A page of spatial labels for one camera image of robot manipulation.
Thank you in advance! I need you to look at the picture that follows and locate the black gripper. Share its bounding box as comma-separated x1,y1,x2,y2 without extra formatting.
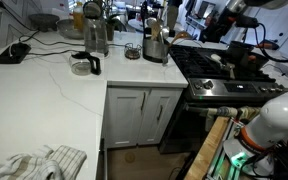
205,7,240,37

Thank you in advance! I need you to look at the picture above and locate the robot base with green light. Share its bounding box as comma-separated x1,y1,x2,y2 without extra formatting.
222,138,275,180

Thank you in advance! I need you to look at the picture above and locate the black chair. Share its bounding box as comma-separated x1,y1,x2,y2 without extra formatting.
198,28,223,43

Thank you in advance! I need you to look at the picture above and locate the large dark pot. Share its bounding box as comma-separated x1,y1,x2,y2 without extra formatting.
228,40,256,68

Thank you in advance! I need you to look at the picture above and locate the black gas stove range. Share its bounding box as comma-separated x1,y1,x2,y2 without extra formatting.
158,44,287,154

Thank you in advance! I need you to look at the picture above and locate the flat wooden spatula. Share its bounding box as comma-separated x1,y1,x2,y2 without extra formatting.
228,62,237,80

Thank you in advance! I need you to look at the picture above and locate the salt shaker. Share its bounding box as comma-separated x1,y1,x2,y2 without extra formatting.
203,79,215,90

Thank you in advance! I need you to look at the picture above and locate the light wooden spoon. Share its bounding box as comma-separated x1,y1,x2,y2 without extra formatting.
149,20,162,41

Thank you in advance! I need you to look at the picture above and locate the silver skimmer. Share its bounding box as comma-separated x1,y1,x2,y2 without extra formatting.
146,17,157,28

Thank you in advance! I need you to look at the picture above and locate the black slotted spoon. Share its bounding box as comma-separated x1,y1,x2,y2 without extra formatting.
140,0,151,36

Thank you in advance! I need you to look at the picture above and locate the grey cabinet door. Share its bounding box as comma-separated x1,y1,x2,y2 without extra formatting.
137,88,184,146
105,87,151,148

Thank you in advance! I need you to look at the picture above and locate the green potted plant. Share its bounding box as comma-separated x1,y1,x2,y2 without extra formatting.
102,0,128,42

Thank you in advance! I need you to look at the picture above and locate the tall glass jar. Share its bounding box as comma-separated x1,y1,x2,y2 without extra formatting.
82,0,109,58

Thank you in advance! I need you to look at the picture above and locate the wooden board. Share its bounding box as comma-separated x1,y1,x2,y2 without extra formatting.
183,115,231,180

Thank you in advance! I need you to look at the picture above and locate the orange bottle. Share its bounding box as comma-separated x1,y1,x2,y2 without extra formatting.
72,1,85,33

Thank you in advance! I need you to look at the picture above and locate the glass coffee carafe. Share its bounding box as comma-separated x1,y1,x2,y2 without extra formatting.
68,50,102,76

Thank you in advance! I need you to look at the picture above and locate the dark stone mortar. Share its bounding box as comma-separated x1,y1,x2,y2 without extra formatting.
28,13,61,33

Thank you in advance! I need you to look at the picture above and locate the black charging device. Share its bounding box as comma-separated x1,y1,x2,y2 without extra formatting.
0,42,32,65

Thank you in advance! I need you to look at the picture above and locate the striped dish towel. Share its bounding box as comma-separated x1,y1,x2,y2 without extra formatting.
0,144,88,180

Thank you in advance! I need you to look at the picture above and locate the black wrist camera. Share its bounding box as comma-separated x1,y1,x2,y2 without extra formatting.
235,14,260,28

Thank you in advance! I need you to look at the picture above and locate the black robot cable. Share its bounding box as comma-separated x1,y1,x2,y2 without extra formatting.
253,18,288,65

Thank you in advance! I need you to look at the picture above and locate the dark pot with orange handle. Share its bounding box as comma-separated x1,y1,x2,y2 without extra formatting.
240,51,271,72

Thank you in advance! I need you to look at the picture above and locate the wire coaster holder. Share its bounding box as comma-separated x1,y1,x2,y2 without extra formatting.
123,42,143,61

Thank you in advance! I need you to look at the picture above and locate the black power cable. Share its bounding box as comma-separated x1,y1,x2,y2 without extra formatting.
0,1,40,44
27,49,77,57
18,33,85,48

